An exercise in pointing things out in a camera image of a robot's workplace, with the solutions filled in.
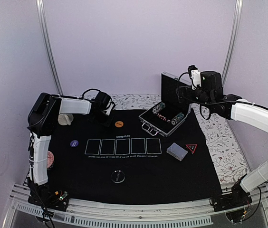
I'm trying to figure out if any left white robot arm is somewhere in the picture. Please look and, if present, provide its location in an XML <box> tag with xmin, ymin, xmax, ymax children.
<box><xmin>27</xmin><ymin>89</ymin><xmax>115</xmax><ymax>186</ymax></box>

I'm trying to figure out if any red patterned round tin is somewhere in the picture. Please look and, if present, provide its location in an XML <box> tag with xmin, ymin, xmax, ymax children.
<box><xmin>47</xmin><ymin>151</ymin><xmax>55</xmax><ymax>170</ymax></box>

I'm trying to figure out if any purple small blind button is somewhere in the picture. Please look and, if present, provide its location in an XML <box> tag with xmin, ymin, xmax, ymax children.
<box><xmin>70</xmin><ymin>140</ymin><xmax>79</xmax><ymax>148</ymax></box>

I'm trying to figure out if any left aluminium frame post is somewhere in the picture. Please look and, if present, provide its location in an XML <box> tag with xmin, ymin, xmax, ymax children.
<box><xmin>36</xmin><ymin>0</ymin><xmax>64</xmax><ymax>95</ymax></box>

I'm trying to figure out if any aluminium poker chip case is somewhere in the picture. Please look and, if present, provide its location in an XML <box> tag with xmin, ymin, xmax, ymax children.
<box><xmin>139</xmin><ymin>72</ymin><xmax>191</xmax><ymax>137</ymax></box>

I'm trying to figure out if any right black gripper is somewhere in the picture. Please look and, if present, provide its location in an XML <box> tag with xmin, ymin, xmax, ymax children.
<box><xmin>177</xmin><ymin>85</ymin><xmax>213</xmax><ymax>109</ymax></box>

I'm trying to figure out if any black poker table mat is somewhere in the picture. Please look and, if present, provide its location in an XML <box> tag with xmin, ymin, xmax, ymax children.
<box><xmin>48</xmin><ymin>110</ymin><xmax>222</xmax><ymax>205</ymax></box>

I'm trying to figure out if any clear dealer button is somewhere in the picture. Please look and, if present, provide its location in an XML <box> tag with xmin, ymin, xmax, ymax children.
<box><xmin>111</xmin><ymin>170</ymin><xmax>125</xmax><ymax>184</ymax></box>

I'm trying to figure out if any orange big blind button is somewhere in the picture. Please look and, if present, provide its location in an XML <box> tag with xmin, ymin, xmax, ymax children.
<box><xmin>115</xmin><ymin>121</ymin><xmax>124</xmax><ymax>128</ymax></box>

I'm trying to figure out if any poker chip row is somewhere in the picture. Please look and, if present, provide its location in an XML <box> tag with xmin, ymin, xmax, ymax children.
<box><xmin>171</xmin><ymin>113</ymin><xmax>186</xmax><ymax>125</ymax></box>
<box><xmin>152</xmin><ymin>102</ymin><xmax>166</xmax><ymax>114</ymax></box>

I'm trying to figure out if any small green circuit board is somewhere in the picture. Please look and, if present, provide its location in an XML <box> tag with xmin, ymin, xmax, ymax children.
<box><xmin>54</xmin><ymin>190</ymin><xmax>69</xmax><ymax>201</ymax></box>

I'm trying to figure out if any blue playing card deck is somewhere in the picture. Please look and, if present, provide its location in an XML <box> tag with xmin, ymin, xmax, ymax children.
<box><xmin>166</xmin><ymin>142</ymin><xmax>188</xmax><ymax>161</ymax></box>

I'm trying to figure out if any cream ceramic mug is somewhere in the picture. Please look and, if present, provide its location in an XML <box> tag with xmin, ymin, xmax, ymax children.
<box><xmin>57</xmin><ymin>114</ymin><xmax>74</xmax><ymax>126</ymax></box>

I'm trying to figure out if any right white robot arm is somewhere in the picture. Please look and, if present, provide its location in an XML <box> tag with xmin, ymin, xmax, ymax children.
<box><xmin>176</xmin><ymin>66</ymin><xmax>268</xmax><ymax>207</ymax></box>

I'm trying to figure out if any red black triangle card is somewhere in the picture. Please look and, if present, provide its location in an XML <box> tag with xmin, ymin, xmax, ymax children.
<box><xmin>185</xmin><ymin>144</ymin><xmax>198</xmax><ymax>154</ymax></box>

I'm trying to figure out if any right aluminium frame post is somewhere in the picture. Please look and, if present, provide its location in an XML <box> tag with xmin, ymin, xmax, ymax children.
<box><xmin>222</xmin><ymin>0</ymin><xmax>243</xmax><ymax>85</ymax></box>

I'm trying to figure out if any red dice row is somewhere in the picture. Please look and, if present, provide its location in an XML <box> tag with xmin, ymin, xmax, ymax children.
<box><xmin>157</xmin><ymin>113</ymin><xmax>171</xmax><ymax>123</ymax></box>

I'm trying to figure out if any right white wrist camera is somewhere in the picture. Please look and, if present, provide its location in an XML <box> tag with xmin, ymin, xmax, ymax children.
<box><xmin>188</xmin><ymin>65</ymin><xmax>201</xmax><ymax>90</ymax></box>

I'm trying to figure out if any aluminium frame post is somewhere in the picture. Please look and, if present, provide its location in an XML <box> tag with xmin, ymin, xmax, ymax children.
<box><xmin>222</xmin><ymin>0</ymin><xmax>243</xmax><ymax>85</ymax></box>
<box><xmin>36</xmin><ymin>0</ymin><xmax>64</xmax><ymax>95</ymax></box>

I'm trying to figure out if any floral white tablecloth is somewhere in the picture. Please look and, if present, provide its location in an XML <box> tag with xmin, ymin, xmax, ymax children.
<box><xmin>111</xmin><ymin>94</ymin><xmax>249</xmax><ymax>185</ymax></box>

